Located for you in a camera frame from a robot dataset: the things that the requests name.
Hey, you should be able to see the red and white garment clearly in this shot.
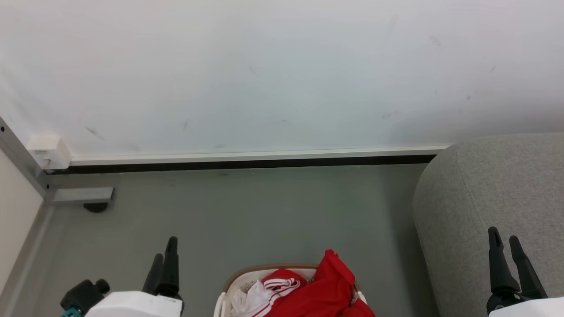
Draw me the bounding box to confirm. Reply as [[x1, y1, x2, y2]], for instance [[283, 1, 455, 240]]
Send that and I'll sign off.
[[230, 249, 376, 317]]

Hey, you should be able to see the white and black baseboard strip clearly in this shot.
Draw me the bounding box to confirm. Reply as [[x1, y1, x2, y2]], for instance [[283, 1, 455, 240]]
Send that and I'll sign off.
[[44, 144, 451, 175]]

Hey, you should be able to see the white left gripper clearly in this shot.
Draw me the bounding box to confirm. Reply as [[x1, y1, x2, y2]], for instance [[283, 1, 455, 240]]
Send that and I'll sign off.
[[86, 236, 184, 317]]

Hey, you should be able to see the white laundry basket brown rim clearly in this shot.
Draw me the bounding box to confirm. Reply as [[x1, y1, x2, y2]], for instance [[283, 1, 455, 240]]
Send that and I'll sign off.
[[214, 263, 368, 317]]

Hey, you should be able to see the grey metal frame post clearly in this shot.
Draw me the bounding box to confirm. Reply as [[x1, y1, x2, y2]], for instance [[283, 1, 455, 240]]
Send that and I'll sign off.
[[0, 116, 57, 309]]

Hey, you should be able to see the white wall box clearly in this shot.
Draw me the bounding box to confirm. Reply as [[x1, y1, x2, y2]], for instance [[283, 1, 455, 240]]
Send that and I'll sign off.
[[26, 134, 72, 170]]

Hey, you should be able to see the grey fabric sofa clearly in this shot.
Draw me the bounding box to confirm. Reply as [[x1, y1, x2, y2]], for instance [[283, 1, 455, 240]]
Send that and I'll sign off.
[[412, 132, 564, 317]]

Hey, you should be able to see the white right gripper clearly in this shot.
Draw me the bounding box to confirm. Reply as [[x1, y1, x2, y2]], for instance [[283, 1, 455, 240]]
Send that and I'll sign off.
[[486, 226, 564, 317]]

